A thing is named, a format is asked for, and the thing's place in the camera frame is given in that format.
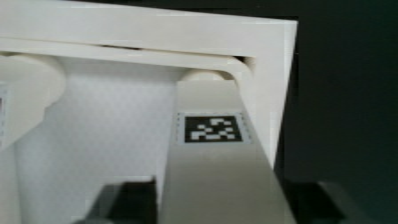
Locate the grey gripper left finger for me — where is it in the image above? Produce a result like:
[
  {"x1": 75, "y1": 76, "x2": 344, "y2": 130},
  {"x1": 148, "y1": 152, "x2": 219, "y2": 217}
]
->
[{"x1": 74, "y1": 179, "x2": 157, "y2": 224}]

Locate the white desk leg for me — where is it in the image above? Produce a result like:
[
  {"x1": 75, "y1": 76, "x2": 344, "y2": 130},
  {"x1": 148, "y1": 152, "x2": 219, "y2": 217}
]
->
[
  {"x1": 157, "y1": 79, "x2": 299, "y2": 224},
  {"x1": 0, "y1": 54, "x2": 66, "y2": 150}
]

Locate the white desk top tray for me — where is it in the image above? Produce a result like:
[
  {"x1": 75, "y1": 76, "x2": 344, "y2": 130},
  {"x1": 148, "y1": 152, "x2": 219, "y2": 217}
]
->
[{"x1": 0, "y1": 36, "x2": 281, "y2": 224}]

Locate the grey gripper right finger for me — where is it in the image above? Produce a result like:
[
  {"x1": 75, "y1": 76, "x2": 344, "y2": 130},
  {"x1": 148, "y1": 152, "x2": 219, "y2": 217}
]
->
[{"x1": 296, "y1": 182, "x2": 372, "y2": 224}]

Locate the white front fence bar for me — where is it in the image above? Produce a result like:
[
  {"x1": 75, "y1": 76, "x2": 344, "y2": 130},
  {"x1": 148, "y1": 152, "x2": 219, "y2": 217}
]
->
[{"x1": 0, "y1": 0, "x2": 297, "y2": 156}]

